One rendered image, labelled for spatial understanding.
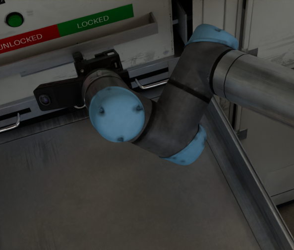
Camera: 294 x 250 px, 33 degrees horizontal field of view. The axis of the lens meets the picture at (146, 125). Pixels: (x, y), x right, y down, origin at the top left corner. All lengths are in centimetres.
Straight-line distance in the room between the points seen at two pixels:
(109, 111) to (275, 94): 23
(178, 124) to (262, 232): 34
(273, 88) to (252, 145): 83
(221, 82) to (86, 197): 45
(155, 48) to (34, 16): 30
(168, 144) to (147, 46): 42
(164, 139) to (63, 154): 42
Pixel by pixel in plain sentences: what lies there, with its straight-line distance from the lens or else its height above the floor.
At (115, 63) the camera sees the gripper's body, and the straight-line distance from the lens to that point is 90.
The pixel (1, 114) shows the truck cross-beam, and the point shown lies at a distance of 116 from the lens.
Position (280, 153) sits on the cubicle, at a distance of 161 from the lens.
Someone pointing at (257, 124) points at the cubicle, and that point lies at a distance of 142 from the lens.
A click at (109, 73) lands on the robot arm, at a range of 81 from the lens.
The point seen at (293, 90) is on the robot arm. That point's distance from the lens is 67.
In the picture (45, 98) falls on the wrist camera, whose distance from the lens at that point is 89.
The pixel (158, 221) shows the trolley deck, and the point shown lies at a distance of 100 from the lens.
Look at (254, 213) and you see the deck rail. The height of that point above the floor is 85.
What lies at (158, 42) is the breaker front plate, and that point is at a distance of 113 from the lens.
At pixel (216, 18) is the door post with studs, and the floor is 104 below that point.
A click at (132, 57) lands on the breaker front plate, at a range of 114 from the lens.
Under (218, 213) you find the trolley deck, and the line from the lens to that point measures 101.
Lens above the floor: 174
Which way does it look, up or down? 52 degrees down
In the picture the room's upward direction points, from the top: 8 degrees counter-clockwise
